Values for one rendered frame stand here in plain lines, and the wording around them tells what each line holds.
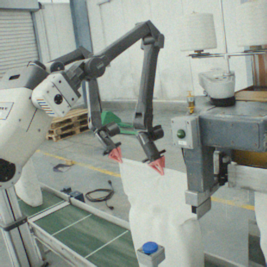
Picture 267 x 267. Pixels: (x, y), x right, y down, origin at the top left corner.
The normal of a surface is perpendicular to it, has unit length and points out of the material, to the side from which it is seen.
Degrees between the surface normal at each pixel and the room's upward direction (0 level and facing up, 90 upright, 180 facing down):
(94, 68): 90
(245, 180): 90
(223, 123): 90
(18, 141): 115
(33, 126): 90
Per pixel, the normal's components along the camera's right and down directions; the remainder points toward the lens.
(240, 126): -0.69, 0.28
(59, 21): 0.71, 0.09
